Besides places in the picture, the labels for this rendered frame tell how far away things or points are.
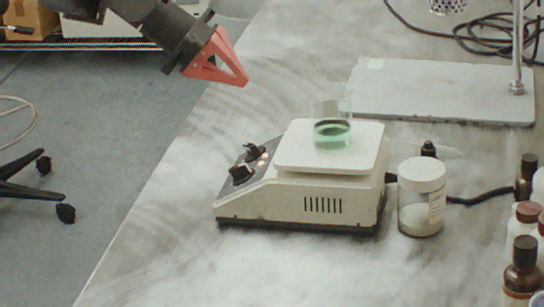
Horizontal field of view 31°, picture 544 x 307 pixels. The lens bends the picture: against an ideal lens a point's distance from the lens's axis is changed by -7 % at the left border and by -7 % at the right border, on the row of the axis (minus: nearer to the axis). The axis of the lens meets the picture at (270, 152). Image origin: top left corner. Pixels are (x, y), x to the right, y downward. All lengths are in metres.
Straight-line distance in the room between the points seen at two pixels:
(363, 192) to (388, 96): 0.36
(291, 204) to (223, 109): 0.36
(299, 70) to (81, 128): 1.69
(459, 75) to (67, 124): 1.91
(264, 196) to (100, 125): 2.06
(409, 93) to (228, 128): 0.28
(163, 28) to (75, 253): 1.43
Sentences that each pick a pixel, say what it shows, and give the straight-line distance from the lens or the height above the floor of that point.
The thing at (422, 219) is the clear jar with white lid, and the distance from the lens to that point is 1.22.
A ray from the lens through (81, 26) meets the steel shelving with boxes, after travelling 3.61.
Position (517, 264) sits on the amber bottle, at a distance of 1.04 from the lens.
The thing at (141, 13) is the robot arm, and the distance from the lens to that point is 1.22.
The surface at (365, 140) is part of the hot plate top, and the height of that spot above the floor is 0.84.
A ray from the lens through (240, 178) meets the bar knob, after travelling 1.27.
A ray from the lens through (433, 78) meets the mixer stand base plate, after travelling 1.61.
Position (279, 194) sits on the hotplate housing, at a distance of 1.23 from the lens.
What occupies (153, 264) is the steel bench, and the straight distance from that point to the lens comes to 1.22.
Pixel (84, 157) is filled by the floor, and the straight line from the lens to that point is 3.09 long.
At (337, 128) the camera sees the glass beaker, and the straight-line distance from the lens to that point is 1.22.
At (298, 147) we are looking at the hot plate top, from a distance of 1.25.
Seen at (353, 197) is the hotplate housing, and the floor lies 0.80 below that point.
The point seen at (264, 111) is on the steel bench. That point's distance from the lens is 1.54.
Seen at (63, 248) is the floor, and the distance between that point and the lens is 2.68.
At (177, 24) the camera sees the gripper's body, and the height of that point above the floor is 0.97.
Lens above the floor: 1.43
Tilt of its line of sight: 29 degrees down
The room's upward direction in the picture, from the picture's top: 4 degrees counter-clockwise
